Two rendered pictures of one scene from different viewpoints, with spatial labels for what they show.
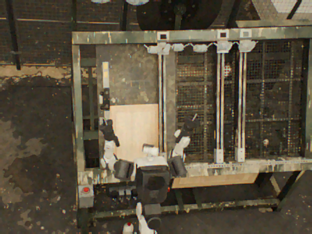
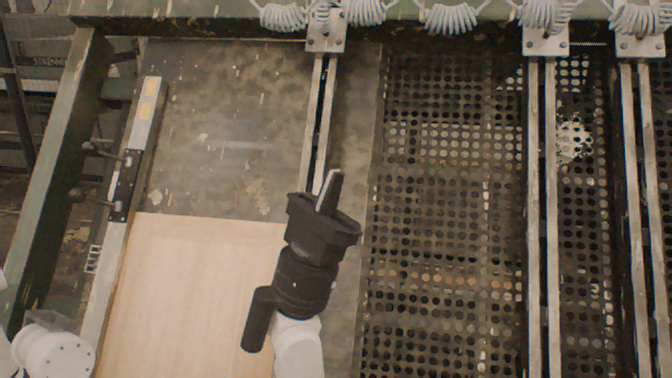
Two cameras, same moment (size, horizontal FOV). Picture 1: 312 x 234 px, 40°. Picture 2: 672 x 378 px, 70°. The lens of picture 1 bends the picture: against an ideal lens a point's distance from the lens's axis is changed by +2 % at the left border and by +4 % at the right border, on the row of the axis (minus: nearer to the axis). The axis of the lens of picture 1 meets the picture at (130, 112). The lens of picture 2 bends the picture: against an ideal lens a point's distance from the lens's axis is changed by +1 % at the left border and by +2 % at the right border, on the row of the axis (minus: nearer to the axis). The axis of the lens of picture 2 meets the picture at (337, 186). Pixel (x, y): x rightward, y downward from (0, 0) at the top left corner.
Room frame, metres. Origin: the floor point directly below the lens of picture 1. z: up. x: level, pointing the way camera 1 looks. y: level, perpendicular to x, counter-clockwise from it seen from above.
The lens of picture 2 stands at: (1.71, -0.75, 1.86)
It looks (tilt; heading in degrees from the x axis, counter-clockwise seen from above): 22 degrees down; 24
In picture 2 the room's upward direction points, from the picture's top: straight up
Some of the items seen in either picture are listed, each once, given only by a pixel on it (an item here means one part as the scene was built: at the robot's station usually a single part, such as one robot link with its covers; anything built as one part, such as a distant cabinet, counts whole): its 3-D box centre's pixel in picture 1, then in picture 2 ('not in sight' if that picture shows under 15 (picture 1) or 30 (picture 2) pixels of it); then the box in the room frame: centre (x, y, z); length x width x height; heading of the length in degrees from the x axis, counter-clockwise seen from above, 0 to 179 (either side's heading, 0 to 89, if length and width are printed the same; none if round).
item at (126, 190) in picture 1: (134, 194); not in sight; (2.06, -0.13, 0.69); 0.50 x 0.14 x 0.24; 104
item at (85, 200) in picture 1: (86, 196); not in sight; (1.89, 0.28, 0.84); 0.12 x 0.12 x 0.18; 14
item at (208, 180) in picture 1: (219, 169); not in sight; (2.61, -0.97, 0.53); 0.90 x 0.02 x 0.55; 104
